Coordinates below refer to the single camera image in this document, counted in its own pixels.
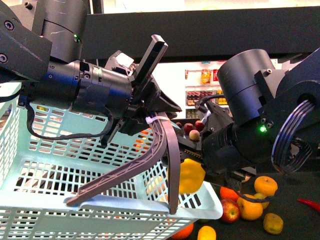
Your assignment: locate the black metal shelf frame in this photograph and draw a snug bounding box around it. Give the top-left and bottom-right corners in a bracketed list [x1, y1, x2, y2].
[81, 0, 320, 62]

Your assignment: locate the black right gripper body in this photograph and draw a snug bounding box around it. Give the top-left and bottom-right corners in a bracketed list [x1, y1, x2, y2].
[177, 101, 258, 191]

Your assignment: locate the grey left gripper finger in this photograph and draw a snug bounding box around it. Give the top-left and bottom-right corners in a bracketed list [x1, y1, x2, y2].
[161, 117, 181, 215]
[65, 116, 167, 207]

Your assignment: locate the brown kiwi back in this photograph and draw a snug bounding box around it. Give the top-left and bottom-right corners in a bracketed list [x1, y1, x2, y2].
[253, 192, 270, 210]

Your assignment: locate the red apple centre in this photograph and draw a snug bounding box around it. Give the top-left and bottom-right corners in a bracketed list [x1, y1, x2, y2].
[220, 198, 241, 224]

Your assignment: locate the red chili pepper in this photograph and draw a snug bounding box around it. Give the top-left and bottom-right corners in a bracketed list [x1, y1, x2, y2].
[297, 198, 320, 213]

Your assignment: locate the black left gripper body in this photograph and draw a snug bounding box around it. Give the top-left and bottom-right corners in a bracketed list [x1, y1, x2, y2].
[100, 34, 182, 146]

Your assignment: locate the small yellow lemon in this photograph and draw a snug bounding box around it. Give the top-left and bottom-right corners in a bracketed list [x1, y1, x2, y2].
[197, 225, 217, 240]

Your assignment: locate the large orange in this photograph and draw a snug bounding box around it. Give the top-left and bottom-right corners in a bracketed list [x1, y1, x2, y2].
[171, 223, 194, 240]

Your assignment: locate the yellow orange fruit front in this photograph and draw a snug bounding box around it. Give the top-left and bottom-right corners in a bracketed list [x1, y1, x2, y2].
[237, 197, 263, 221]

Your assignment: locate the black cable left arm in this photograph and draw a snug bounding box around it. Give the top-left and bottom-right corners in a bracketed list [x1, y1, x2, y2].
[24, 103, 115, 141]

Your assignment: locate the small orange tangerine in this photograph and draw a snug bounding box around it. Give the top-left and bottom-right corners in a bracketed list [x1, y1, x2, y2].
[219, 186, 240, 202]

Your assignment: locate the yellow orange fruit back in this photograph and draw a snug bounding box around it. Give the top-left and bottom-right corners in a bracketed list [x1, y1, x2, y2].
[254, 176, 278, 197]

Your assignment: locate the light green shopping basket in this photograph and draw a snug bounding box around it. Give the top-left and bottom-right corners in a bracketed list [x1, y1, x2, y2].
[0, 82, 224, 240]

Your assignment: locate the far fruit pile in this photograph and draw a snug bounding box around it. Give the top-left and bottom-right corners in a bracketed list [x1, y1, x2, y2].
[176, 120, 205, 142]

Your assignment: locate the yellow orange fruit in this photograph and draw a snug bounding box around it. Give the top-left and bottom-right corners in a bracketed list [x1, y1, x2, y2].
[237, 197, 263, 221]
[254, 176, 278, 197]

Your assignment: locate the large yellow lemon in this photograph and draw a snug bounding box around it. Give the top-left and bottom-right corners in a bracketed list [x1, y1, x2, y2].
[179, 158, 206, 194]

